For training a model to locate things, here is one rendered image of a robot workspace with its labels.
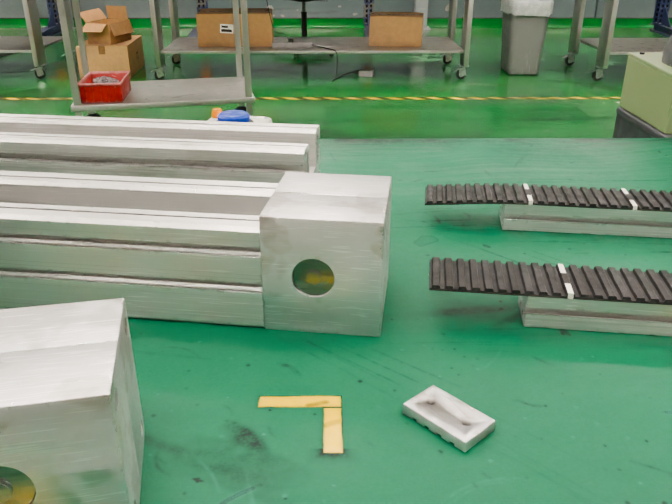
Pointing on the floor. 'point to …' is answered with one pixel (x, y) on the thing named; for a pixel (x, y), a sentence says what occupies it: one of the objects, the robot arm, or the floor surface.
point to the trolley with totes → (184, 96)
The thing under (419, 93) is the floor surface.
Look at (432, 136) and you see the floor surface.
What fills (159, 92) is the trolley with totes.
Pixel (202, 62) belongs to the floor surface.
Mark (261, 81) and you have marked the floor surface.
